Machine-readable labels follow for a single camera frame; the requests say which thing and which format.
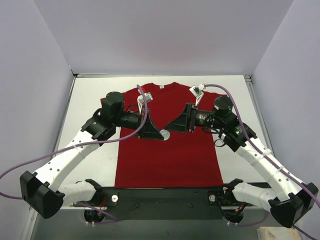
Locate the round colourful brooch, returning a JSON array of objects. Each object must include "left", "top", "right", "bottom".
[{"left": 160, "top": 129, "right": 171, "bottom": 141}]

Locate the red t-shirt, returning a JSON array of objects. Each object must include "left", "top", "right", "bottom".
[{"left": 114, "top": 82, "right": 223, "bottom": 188}]

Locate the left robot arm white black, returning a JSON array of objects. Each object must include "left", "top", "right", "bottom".
[{"left": 19, "top": 91, "right": 165, "bottom": 219}]

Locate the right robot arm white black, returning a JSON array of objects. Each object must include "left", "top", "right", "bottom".
[{"left": 165, "top": 96, "right": 319, "bottom": 228}]

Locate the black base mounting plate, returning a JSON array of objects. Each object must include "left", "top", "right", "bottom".
[{"left": 83, "top": 186, "right": 242, "bottom": 223}]

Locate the beige foam block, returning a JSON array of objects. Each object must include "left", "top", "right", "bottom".
[{"left": 257, "top": 226, "right": 301, "bottom": 240}]

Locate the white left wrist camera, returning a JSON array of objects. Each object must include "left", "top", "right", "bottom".
[{"left": 137, "top": 92, "right": 153, "bottom": 114}]

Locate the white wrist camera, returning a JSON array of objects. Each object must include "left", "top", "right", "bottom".
[
  {"left": 137, "top": 92, "right": 153, "bottom": 114},
  {"left": 189, "top": 83, "right": 206, "bottom": 107}
]

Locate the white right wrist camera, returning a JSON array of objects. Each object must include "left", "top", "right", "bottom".
[{"left": 189, "top": 83, "right": 206, "bottom": 107}]

